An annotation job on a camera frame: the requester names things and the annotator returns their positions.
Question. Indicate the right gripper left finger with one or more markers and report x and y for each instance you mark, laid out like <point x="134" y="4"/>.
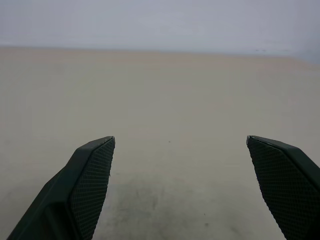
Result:
<point x="75" y="190"/>

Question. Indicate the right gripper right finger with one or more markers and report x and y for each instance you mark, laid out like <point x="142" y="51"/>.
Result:
<point x="287" y="180"/>

